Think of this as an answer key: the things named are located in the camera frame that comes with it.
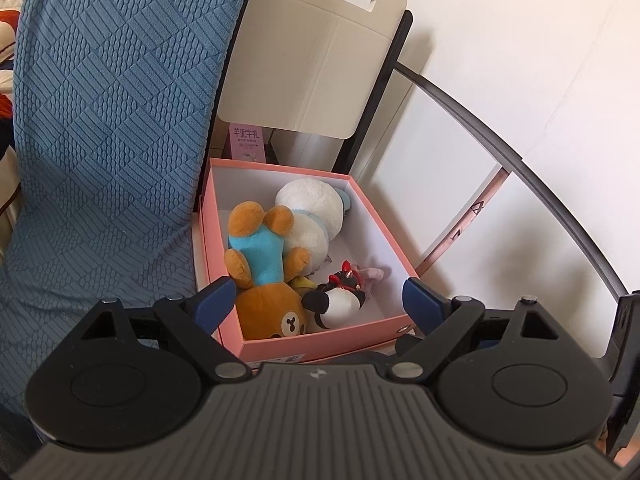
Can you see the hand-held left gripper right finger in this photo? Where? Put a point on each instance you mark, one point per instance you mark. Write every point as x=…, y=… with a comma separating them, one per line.
x=422, y=305

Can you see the red black horned figurine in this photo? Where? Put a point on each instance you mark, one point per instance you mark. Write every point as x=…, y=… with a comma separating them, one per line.
x=345, y=277

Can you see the yellow plush toy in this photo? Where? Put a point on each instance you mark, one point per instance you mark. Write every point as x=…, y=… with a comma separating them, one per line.
x=300, y=284

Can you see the blue textured sofa cover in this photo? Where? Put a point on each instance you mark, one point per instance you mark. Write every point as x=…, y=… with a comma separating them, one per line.
x=100, y=110

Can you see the beige cardboard panel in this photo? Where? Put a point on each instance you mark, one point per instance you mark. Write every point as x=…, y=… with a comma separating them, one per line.
x=310, y=60

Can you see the white round plush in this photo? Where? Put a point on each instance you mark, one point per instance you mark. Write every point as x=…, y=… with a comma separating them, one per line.
x=310, y=200

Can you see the purple pink toy figure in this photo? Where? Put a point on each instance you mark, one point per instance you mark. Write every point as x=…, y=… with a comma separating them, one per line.
x=374, y=275

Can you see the patterned blanket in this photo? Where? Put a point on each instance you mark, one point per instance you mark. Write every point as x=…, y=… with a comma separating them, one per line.
x=6, y=160

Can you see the brown bear plush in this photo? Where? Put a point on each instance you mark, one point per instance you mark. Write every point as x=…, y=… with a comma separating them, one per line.
x=270, y=310

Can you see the rose gold strip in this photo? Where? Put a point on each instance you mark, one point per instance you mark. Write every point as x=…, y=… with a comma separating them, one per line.
x=475, y=210

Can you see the pink milk carton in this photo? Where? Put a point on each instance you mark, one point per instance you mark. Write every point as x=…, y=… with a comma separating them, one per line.
x=247, y=142

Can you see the black white plush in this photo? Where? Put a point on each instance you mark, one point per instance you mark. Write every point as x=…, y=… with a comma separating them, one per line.
x=340, y=307

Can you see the pink cardboard box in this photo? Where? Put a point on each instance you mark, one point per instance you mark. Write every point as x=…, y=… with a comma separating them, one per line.
x=380, y=240

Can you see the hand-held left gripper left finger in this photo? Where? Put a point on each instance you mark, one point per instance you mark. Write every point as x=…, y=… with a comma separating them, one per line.
x=217, y=305

